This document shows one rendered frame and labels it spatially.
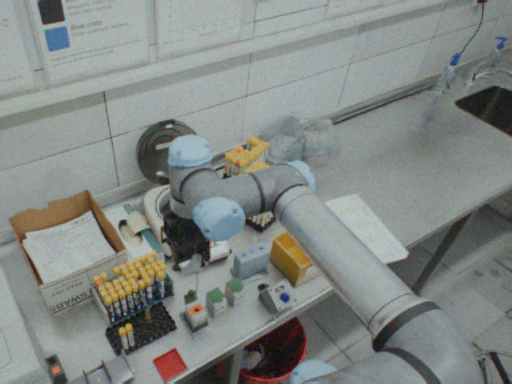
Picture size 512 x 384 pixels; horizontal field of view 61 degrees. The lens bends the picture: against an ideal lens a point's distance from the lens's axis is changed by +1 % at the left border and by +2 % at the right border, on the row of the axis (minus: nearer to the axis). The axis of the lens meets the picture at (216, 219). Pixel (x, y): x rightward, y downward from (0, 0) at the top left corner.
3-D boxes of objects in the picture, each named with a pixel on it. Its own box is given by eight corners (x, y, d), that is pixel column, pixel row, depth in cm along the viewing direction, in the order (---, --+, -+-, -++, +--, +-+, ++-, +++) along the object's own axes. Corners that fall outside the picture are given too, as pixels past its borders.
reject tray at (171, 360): (164, 383, 108) (164, 382, 108) (152, 361, 112) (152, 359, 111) (188, 369, 111) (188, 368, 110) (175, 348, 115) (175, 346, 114)
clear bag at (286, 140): (274, 181, 164) (282, 141, 150) (239, 160, 171) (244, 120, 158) (312, 152, 177) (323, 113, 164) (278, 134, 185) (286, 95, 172)
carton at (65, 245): (50, 319, 119) (36, 287, 108) (20, 250, 135) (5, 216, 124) (133, 281, 129) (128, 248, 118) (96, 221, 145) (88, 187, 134)
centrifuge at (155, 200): (170, 278, 130) (168, 252, 122) (140, 213, 149) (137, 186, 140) (241, 255, 138) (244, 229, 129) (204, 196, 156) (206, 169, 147)
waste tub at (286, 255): (294, 288, 130) (301, 268, 123) (267, 258, 138) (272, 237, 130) (328, 270, 135) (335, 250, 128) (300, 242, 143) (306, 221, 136)
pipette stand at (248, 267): (240, 287, 129) (244, 266, 122) (229, 270, 134) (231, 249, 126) (268, 275, 133) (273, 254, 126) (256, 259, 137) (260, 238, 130)
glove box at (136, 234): (133, 280, 129) (130, 260, 122) (101, 229, 143) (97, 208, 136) (170, 263, 134) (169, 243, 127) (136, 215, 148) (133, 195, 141)
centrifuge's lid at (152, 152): (134, 130, 127) (126, 118, 132) (144, 198, 142) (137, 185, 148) (202, 116, 133) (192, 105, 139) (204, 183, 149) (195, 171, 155)
